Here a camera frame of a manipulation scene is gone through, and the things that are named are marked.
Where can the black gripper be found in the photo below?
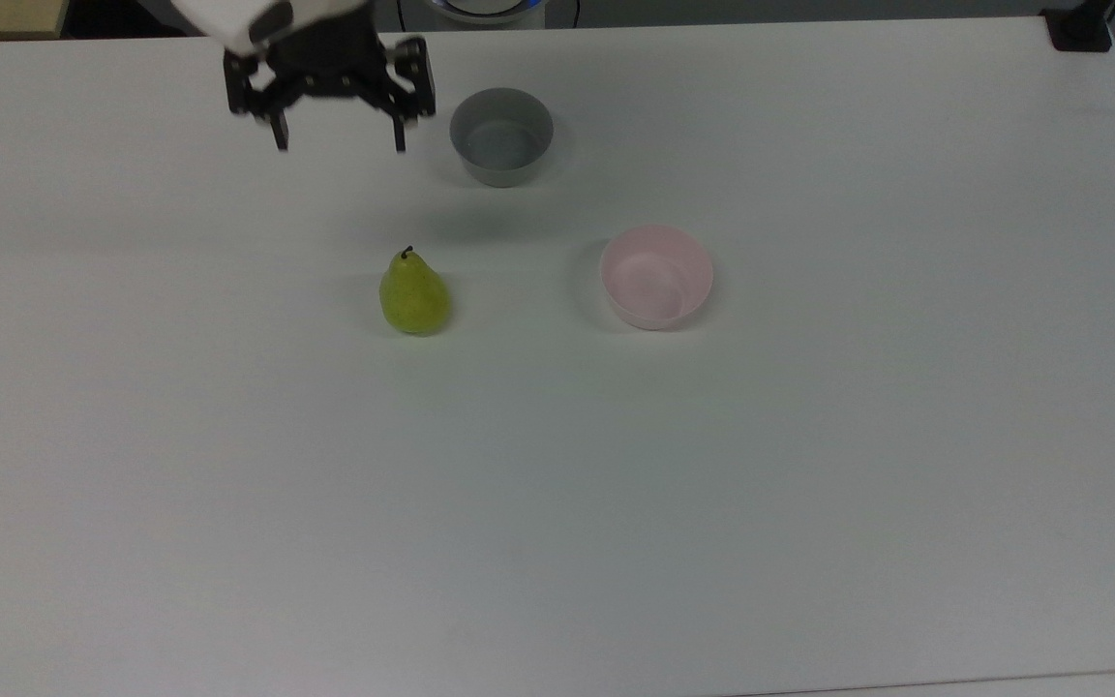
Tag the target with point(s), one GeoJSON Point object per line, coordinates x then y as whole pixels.
{"type": "Point", "coordinates": [325, 63]}

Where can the green pear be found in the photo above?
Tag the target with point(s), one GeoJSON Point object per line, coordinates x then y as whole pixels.
{"type": "Point", "coordinates": [414, 295]}

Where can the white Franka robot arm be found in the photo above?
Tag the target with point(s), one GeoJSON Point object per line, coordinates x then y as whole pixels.
{"type": "Point", "coordinates": [228, 19]}

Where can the grey plastic bowl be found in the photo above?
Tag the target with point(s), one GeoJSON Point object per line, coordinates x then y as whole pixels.
{"type": "Point", "coordinates": [501, 145]}

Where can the pink plastic bowl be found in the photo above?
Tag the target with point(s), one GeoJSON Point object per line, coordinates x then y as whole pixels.
{"type": "Point", "coordinates": [656, 281]}

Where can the black table clamp mount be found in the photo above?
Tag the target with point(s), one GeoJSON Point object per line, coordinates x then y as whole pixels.
{"type": "Point", "coordinates": [1080, 29]}

